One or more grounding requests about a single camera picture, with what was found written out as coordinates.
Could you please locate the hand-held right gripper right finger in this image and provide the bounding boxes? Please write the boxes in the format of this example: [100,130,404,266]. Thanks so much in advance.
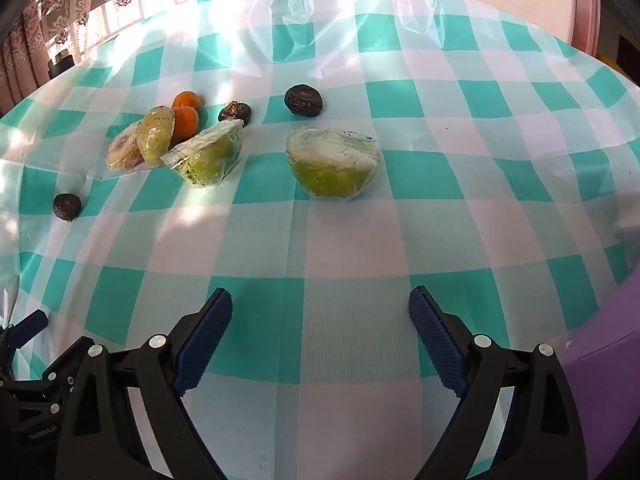
[408,286,586,480]

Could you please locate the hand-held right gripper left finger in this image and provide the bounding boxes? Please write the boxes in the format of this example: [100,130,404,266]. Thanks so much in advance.
[55,287,234,480]

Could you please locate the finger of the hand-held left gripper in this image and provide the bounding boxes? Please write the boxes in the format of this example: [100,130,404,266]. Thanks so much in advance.
[0,338,83,402]
[0,309,49,356]

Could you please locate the purple-rimmed white box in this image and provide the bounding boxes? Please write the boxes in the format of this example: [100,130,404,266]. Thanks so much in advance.
[562,270,640,461]

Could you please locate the green pomelo wedge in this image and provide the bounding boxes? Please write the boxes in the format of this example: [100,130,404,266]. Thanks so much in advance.
[161,119,244,189]

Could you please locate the green pomelo half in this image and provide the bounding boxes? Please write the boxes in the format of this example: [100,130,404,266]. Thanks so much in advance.
[285,127,381,201]

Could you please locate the green fruit slice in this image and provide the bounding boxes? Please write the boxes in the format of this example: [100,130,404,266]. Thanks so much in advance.
[137,106,176,165]

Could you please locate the orange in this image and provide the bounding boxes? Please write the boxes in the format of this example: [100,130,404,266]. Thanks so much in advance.
[172,106,200,142]
[172,91,205,111]

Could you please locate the teal checkered tablecloth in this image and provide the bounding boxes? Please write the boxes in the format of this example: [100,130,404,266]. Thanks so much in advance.
[0,0,640,396]

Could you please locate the dark passion fruit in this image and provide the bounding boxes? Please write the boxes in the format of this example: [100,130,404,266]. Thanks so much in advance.
[52,193,82,223]
[218,101,252,126]
[284,84,324,118]

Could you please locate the wrapped pale fruit slice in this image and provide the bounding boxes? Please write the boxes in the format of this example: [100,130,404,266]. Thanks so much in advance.
[106,122,146,171]

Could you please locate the dark round pot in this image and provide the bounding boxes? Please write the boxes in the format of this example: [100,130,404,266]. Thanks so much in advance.
[47,50,76,78]

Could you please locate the floral lace curtain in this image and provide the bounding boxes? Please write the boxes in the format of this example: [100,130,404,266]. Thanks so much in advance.
[0,0,276,106]

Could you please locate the brown wooden door frame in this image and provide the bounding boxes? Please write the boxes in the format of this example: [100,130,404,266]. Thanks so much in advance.
[570,0,608,58]

